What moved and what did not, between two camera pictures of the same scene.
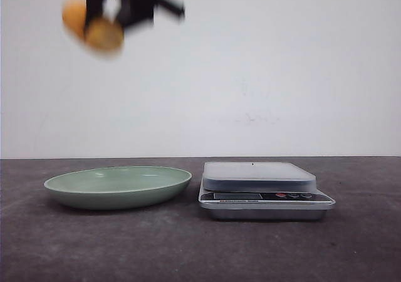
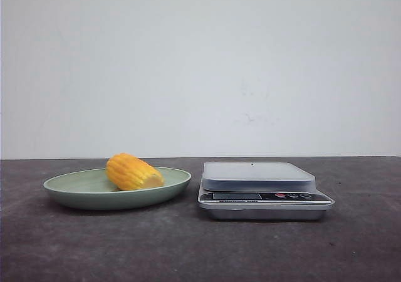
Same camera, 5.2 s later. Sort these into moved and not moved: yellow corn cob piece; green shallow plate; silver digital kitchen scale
Moved: yellow corn cob piece
Not moved: silver digital kitchen scale; green shallow plate
